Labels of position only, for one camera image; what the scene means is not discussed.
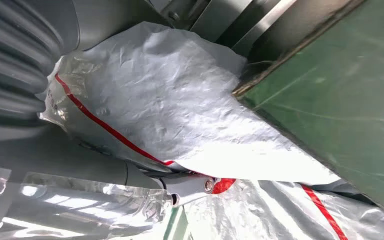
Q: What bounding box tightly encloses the green conveyor belt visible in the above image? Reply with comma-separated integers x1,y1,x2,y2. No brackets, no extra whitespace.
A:
163,0,384,240

